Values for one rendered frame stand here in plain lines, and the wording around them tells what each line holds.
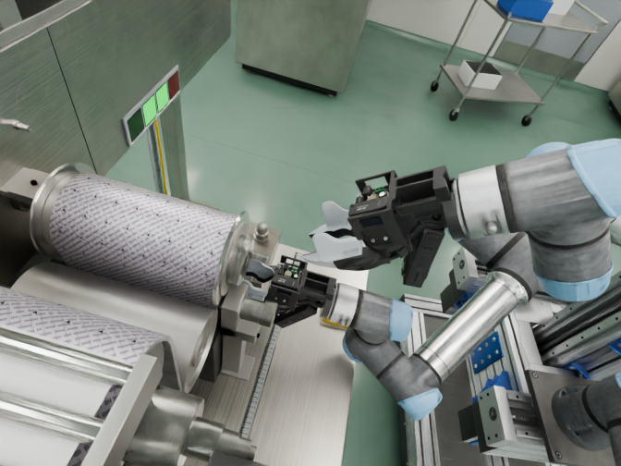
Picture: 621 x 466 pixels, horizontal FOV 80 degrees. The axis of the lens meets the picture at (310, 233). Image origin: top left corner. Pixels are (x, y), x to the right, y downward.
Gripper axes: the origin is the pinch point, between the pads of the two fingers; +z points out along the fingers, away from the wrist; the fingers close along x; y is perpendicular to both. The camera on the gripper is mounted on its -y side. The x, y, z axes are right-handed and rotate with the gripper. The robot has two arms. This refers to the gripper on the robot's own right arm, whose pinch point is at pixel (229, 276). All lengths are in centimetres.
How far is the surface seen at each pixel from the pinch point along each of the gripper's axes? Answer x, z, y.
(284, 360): 5.4, -15.1, -18.9
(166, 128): -71, 50, -30
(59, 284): 17.0, 18.0, 14.5
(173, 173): -71, 50, -52
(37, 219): 11.4, 23.1, 19.7
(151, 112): -30.1, 30.0, 8.9
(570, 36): -445, -226, -62
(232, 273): 9.5, -3.5, 17.5
